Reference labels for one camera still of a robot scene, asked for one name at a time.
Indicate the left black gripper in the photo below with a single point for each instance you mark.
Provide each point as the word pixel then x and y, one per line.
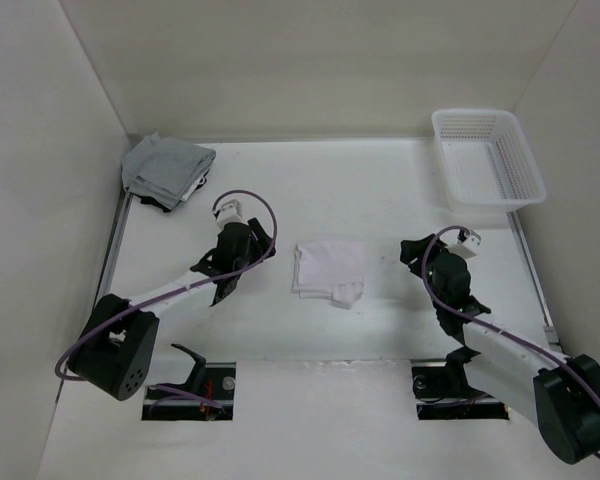
pixel 260 237

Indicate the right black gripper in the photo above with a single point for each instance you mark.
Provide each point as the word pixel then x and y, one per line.
pixel 410 250

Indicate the white tank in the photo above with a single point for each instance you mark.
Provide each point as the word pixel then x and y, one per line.
pixel 199 183
pixel 333 270

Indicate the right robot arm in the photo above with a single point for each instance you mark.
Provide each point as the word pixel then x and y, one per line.
pixel 558 394

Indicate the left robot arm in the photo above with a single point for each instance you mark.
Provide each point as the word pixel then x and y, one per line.
pixel 115 349

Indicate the folded white tank top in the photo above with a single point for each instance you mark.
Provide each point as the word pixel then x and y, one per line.
pixel 199 183

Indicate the folded grey tank top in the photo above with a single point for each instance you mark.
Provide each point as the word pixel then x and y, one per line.
pixel 164 168

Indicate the folded black tank top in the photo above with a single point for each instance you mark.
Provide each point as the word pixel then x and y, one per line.
pixel 154 203

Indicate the white plastic basket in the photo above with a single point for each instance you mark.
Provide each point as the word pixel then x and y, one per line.
pixel 485 161

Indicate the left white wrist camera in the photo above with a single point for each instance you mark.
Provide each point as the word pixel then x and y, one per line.
pixel 227 213

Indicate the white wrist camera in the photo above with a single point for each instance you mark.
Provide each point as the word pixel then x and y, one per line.
pixel 227 213
pixel 467 245

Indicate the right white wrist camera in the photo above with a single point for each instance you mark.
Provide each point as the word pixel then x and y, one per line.
pixel 467 245

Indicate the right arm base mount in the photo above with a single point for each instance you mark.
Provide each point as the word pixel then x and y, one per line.
pixel 442 391

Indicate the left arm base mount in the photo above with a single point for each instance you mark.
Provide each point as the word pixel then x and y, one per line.
pixel 183 386

